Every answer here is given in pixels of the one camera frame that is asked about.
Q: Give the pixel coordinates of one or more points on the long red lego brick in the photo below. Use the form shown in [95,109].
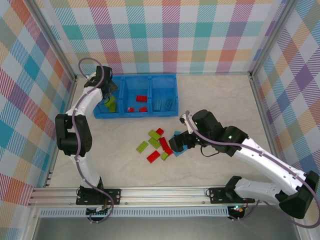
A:
[163,143]
[141,98]

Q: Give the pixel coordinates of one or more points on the small red lego brick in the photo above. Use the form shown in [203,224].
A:
[159,131]

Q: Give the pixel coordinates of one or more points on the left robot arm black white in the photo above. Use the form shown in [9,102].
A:
[72,140]

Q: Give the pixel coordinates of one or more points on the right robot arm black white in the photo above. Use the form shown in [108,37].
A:
[297,202]

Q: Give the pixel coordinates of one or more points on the small green lego brick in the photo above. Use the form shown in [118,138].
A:
[164,156]

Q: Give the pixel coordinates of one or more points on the grey metal panel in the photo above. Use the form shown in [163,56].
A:
[162,228]

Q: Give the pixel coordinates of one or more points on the small electronics board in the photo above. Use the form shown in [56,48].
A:
[96,211]
[237,210]

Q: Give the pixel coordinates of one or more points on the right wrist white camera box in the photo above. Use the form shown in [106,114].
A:
[183,119]

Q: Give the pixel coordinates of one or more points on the aluminium table edge rail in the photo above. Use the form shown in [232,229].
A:
[72,90]
[212,74]
[260,105]

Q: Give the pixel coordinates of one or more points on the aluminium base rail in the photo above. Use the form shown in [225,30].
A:
[162,196]

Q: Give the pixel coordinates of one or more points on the aluminium frame post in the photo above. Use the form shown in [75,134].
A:
[31,225]
[50,35]
[303,233]
[275,35]

